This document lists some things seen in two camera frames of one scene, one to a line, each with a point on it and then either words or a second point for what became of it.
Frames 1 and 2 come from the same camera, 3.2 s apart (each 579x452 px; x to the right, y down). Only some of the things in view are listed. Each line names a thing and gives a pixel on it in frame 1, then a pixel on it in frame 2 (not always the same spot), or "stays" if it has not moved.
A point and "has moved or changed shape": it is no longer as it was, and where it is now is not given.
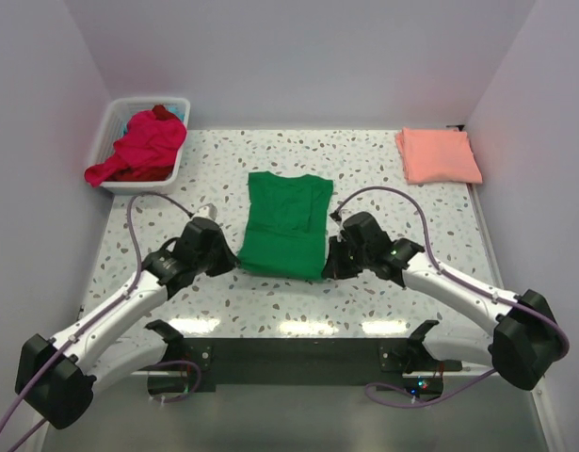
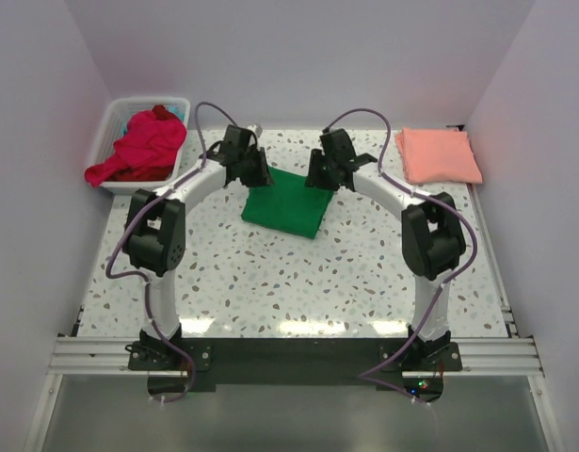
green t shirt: (287, 223) has moved or changed shape
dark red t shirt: (161, 113) stays
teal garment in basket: (180, 112) stays
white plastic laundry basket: (112, 128) stays
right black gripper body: (347, 261) → (320, 172)
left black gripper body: (217, 261) → (253, 171)
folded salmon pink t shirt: (438, 156) stays
